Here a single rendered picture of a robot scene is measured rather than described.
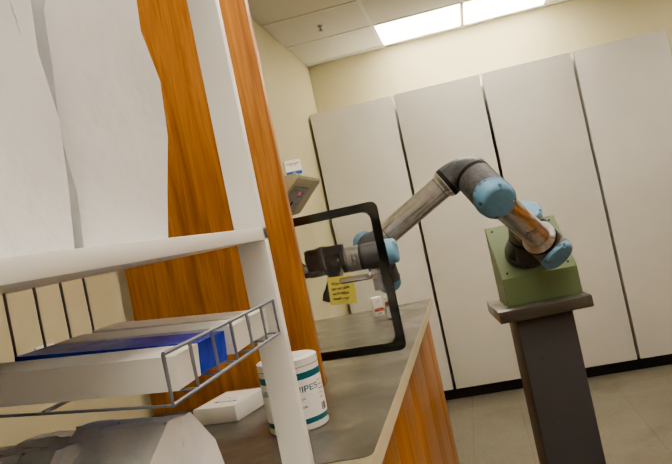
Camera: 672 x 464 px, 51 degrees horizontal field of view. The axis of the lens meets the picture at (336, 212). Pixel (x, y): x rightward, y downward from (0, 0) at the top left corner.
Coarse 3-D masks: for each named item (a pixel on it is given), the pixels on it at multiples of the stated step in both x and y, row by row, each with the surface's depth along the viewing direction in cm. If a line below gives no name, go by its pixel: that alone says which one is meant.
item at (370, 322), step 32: (320, 224) 191; (352, 224) 188; (320, 256) 192; (352, 256) 189; (384, 256) 186; (320, 288) 192; (384, 288) 186; (320, 320) 193; (352, 320) 190; (384, 320) 186; (352, 352) 190; (384, 352) 187
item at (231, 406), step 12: (228, 396) 179; (240, 396) 176; (252, 396) 174; (204, 408) 170; (216, 408) 168; (228, 408) 167; (240, 408) 168; (252, 408) 173; (204, 420) 170; (216, 420) 169; (228, 420) 167
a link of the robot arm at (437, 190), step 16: (464, 160) 214; (480, 160) 218; (448, 176) 216; (432, 192) 218; (448, 192) 218; (400, 208) 221; (416, 208) 219; (432, 208) 220; (384, 224) 221; (400, 224) 219
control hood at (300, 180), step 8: (288, 176) 195; (296, 176) 195; (304, 176) 203; (312, 176) 216; (288, 184) 195; (296, 184) 199; (304, 184) 208; (312, 184) 218; (288, 192) 196; (312, 192) 225; (304, 200) 222
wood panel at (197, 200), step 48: (144, 0) 193; (240, 0) 189; (192, 48) 191; (240, 48) 189; (192, 96) 191; (240, 96) 189; (192, 144) 191; (192, 192) 192; (288, 240) 187; (144, 288) 194; (192, 288) 192; (240, 288) 189; (288, 288) 187; (288, 336) 187; (192, 384) 192; (240, 384) 190
